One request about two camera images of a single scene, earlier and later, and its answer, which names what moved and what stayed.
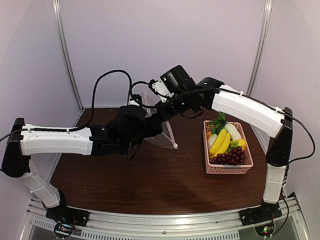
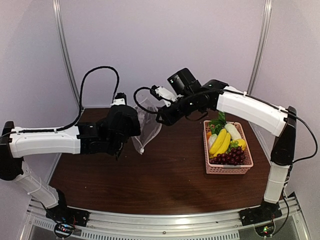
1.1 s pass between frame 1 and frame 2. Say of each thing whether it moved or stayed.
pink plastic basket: stayed
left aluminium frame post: stayed
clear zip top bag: moved
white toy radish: stayed
